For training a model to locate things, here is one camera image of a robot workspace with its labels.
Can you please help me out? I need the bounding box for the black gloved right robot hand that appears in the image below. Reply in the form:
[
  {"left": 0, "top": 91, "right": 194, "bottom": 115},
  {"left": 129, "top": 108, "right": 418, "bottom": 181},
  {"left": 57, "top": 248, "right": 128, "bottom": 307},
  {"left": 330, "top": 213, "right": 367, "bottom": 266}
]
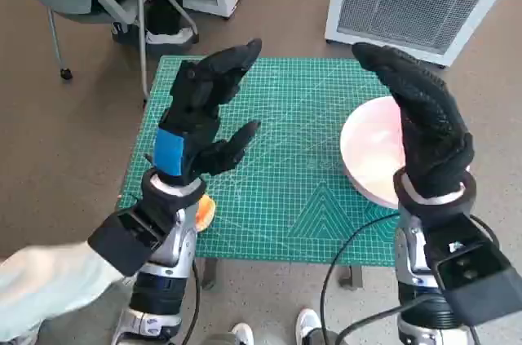
[{"left": 352, "top": 42, "right": 476, "bottom": 200}]

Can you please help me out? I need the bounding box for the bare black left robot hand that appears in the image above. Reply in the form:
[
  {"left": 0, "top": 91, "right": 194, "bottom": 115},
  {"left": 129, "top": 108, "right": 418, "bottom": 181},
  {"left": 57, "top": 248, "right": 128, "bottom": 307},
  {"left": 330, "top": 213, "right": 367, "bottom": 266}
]
[{"left": 152, "top": 38, "right": 263, "bottom": 188}]

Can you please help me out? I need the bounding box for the pink bowl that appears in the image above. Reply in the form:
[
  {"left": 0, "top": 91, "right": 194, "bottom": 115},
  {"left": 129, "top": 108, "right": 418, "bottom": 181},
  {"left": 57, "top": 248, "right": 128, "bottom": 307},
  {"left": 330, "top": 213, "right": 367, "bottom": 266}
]
[{"left": 339, "top": 95, "right": 409, "bottom": 210}]

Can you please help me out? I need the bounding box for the orange toy bread loaf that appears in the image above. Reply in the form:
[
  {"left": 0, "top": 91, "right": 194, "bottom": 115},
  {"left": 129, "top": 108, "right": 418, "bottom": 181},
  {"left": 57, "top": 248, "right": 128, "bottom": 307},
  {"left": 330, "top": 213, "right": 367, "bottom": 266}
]
[{"left": 194, "top": 193, "right": 217, "bottom": 234}]

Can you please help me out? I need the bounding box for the green cutting mat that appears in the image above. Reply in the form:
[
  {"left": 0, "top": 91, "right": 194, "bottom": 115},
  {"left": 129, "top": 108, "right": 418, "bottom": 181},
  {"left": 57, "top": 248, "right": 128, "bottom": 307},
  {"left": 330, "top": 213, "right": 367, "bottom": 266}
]
[{"left": 117, "top": 55, "right": 405, "bottom": 268}]

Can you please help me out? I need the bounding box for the large white grille appliance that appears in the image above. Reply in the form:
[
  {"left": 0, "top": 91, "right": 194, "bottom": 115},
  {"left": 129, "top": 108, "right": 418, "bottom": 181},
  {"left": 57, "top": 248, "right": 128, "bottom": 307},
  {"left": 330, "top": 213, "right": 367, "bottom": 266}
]
[{"left": 325, "top": 0, "right": 522, "bottom": 69}]

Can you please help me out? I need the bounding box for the dark table leg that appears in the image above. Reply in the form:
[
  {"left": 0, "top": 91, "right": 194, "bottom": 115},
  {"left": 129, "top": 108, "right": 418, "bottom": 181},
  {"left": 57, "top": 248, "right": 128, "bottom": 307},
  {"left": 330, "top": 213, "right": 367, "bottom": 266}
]
[
  {"left": 202, "top": 258, "right": 219, "bottom": 291},
  {"left": 339, "top": 265, "right": 364, "bottom": 291}
]

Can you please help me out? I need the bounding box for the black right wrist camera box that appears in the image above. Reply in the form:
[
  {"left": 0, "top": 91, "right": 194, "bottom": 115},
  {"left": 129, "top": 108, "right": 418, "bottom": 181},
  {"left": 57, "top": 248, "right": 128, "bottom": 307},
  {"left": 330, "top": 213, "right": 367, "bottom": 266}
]
[{"left": 423, "top": 213, "right": 520, "bottom": 328}]

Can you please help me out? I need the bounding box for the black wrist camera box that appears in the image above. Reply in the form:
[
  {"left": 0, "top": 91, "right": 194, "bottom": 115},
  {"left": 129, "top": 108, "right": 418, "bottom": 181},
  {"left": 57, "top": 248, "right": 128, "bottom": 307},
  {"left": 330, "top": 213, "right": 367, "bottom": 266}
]
[
  {"left": 87, "top": 206, "right": 175, "bottom": 277},
  {"left": 423, "top": 213, "right": 520, "bottom": 328}
]

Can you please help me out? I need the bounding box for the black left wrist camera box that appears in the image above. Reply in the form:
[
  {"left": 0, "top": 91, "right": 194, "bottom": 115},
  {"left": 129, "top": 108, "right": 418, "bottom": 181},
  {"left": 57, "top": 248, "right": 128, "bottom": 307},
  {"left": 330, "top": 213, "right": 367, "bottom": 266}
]
[{"left": 87, "top": 206, "right": 175, "bottom": 277}]

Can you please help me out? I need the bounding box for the long looping black cable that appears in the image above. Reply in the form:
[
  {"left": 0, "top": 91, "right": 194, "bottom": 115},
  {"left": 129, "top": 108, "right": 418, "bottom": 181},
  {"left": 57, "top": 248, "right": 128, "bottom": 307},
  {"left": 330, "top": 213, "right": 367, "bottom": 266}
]
[{"left": 320, "top": 214, "right": 403, "bottom": 345}]

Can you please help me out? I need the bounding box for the thin black cable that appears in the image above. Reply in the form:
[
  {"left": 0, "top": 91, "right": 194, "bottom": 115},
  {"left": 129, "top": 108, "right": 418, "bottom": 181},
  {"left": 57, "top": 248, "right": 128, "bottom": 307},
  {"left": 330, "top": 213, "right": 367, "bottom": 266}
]
[{"left": 189, "top": 257, "right": 204, "bottom": 345}]

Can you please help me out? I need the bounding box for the short black cable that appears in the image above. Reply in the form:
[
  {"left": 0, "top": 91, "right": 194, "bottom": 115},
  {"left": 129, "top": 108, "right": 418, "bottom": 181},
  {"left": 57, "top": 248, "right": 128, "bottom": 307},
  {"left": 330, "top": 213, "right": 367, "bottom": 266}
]
[{"left": 336, "top": 303, "right": 413, "bottom": 345}]

